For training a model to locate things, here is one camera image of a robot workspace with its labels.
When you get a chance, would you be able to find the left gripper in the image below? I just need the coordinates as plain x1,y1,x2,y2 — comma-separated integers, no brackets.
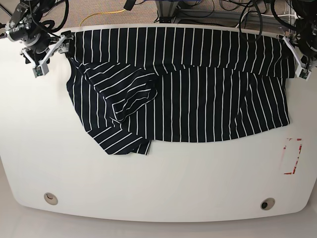
295,19,317,63

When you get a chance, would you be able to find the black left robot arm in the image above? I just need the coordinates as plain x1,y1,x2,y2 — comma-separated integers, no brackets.
292,0,317,63

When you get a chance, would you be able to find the table cable grommet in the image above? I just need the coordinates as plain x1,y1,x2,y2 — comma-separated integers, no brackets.
44,192,58,206
261,198,275,211

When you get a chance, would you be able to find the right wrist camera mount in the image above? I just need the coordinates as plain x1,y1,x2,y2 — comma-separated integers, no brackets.
20,31,74,77

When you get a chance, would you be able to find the aluminium frame stand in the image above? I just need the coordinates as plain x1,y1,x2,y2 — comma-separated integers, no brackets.
155,0,248,25

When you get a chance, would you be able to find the right table cable grommet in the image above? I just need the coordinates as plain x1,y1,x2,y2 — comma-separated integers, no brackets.
261,198,275,211

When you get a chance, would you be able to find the yellow cable on floor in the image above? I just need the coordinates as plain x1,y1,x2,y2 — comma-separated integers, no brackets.
79,8,127,27

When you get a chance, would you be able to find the red tape rectangle marking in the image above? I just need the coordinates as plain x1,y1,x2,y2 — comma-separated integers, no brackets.
280,138,303,175

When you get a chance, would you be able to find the navy white striped T-shirt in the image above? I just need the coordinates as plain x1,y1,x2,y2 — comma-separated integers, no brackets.
66,27,296,155

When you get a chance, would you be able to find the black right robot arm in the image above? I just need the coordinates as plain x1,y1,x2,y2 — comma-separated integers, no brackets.
0,0,69,62

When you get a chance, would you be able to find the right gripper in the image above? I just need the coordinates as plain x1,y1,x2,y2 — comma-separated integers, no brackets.
5,2,53,52

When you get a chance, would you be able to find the left table cable grommet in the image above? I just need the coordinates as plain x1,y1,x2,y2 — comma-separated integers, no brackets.
44,192,58,206

